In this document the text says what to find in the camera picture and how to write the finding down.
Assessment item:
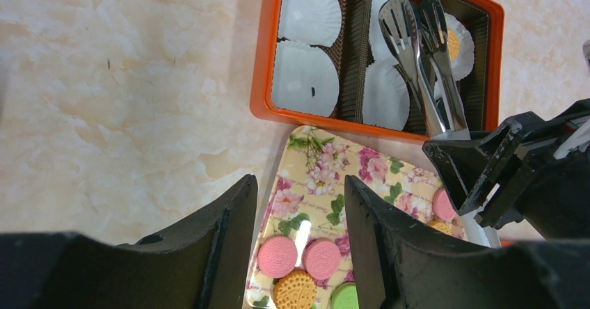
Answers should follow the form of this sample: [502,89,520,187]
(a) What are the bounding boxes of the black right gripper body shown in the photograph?
[479,99,589,239]

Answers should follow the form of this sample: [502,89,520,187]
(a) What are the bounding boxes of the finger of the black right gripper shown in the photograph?
[422,111,545,215]

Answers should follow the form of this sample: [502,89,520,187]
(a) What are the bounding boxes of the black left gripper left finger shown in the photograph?
[1,175,257,308]

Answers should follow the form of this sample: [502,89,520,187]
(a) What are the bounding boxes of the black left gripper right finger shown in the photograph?
[344,175,589,308]

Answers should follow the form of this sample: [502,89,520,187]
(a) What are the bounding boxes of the orange cookie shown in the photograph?
[428,219,453,235]
[447,29,461,62]
[273,270,317,309]

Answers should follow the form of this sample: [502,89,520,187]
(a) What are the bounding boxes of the metal tongs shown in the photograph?
[399,0,470,140]

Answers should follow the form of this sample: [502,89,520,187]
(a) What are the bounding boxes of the orange cookie box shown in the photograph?
[250,0,504,143]

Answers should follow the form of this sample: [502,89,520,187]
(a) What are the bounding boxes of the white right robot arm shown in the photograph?
[345,100,589,308]

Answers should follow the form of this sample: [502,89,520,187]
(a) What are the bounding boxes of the pink cookie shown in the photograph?
[432,188,457,222]
[302,238,341,280]
[257,235,298,278]

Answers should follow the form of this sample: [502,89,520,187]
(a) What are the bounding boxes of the green cookie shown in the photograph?
[330,282,360,309]

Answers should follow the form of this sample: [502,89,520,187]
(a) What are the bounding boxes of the floral serving tray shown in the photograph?
[256,126,465,308]

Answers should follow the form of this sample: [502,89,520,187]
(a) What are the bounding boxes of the white paper cupcake liner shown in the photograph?
[444,13,475,81]
[271,40,340,117]
[362,61,410,131]
[369,0,420,68]
[278,0,342,47]

